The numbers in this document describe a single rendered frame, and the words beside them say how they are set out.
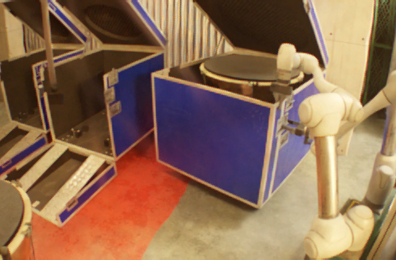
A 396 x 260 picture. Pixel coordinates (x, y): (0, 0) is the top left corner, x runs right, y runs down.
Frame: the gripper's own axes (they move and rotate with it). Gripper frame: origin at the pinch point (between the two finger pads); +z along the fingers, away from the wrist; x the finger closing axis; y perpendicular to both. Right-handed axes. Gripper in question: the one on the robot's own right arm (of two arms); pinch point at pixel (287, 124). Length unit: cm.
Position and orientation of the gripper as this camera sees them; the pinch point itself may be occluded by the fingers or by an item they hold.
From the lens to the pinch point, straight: 201.2
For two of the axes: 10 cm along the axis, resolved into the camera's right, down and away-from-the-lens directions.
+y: 0.1, -9.0, -4.3
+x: -6.2, 3.3, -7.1
